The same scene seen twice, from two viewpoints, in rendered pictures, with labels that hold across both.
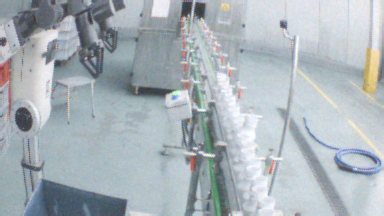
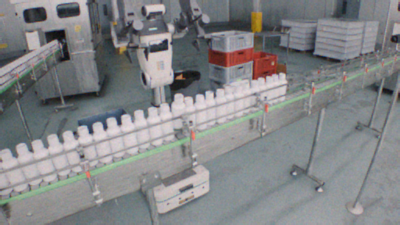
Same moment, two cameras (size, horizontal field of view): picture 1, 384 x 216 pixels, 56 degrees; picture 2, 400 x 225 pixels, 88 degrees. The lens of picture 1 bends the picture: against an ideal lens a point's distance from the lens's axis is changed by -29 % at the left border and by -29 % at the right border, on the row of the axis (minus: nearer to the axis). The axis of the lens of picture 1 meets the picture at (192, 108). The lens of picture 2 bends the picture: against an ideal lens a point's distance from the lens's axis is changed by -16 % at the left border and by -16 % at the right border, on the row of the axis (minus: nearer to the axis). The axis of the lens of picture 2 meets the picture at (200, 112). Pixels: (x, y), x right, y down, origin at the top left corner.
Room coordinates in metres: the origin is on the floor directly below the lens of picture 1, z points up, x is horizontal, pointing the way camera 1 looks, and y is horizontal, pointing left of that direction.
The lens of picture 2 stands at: (0.88, -1.05, 1.58)
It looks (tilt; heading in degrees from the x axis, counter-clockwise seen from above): 26 degrees down; 61
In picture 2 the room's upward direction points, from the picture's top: 2 degrees counter-clockwise
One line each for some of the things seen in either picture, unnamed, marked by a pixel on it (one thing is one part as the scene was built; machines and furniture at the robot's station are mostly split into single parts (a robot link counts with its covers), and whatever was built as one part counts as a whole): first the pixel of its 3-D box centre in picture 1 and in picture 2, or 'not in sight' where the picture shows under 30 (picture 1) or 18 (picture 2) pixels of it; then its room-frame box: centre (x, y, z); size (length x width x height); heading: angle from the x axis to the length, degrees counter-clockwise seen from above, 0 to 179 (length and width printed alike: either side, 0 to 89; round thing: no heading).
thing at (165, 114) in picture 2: (238, 164); (166, 122); (1.22, -0.14, 1.08); 0.06 x 0.06 x 0.17
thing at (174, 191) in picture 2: not in sight; (167, 166); (1.46, 0.61, 0.24); 0.68 x 0.53 x 0.41; 94
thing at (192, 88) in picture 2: not in sight; (185, 96); (2.26, 1.82, 0.32); 0.45 x 0.45 x 0.64
